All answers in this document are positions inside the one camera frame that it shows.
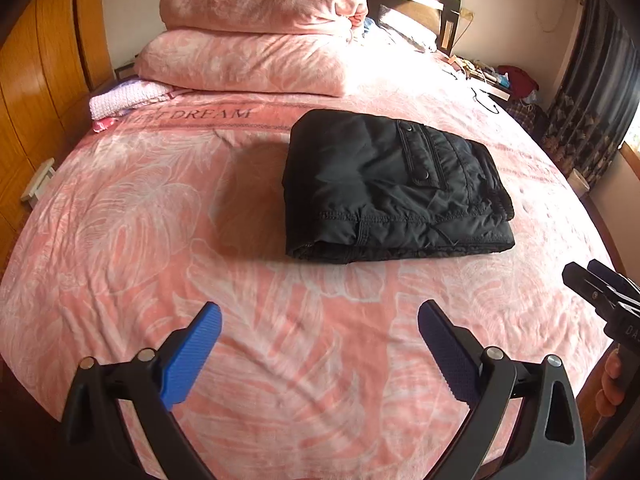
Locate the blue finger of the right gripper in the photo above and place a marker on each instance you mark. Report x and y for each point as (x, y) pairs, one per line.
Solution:
(624, 286)
(587, 285)

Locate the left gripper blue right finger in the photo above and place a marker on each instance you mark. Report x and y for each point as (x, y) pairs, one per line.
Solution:
(454, 349)

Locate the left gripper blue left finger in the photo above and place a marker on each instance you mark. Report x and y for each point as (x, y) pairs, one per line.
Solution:
(184, 353)

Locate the black padded pants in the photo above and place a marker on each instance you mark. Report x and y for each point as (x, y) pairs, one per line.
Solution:
(360, 187)

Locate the person's right hand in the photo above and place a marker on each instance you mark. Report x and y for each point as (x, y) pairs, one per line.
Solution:
(611, 394)

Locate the dark patterned curtain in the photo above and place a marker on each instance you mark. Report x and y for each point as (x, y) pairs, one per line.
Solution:
(598, 98)

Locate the red cloth on nightstand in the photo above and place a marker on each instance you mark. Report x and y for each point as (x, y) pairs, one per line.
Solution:
(521, 84)

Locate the white small stool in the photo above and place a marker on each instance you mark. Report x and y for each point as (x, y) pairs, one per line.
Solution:
(38, 183)

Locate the white pink folded cloth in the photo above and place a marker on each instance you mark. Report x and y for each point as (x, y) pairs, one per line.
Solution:
(128, 95)

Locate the lower pink pillow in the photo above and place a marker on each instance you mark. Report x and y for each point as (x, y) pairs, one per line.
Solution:
(234, 62)

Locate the pink pillow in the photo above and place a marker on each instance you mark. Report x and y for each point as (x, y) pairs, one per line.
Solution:
(234, 62)
(289, 17)

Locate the orange wooden wardrobe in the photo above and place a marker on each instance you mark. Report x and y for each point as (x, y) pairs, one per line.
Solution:
(53, 58)

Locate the upper pink pillow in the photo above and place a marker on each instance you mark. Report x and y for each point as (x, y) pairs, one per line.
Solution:
(289, 17)

